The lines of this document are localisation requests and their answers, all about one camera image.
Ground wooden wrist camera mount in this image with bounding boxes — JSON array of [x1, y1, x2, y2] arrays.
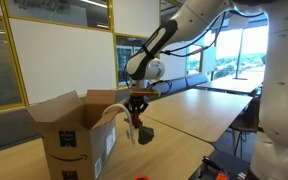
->
[[129, 89, 162, 99]]

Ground open cardboard shipping box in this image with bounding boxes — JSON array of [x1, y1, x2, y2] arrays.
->
[[25, 89, 128, 180]]

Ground black tool case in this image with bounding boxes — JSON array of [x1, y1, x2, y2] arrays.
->
[[188, 150, 252, 180]]

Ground white braided rope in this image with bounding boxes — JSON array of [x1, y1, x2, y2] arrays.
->
[[101, 103, 137, 146]]

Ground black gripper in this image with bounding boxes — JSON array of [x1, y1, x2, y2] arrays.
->
[[123, 96, 150, 128]]

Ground white standing board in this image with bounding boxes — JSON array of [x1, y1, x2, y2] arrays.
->
[[201, 45, 217, 74]]

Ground red plush radish green leaves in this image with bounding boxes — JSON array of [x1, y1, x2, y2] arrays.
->
[[132, 111, 156, 146]]

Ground small orange black tool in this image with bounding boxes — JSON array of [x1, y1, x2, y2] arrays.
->
[[214, 171, 230, 180]]

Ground brown chair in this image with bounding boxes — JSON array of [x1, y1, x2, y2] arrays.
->
[[228, 98, 263, 158]]

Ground grey upholstered bench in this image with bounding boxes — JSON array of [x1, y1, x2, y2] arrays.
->
[[0, 73, 209, 156]]

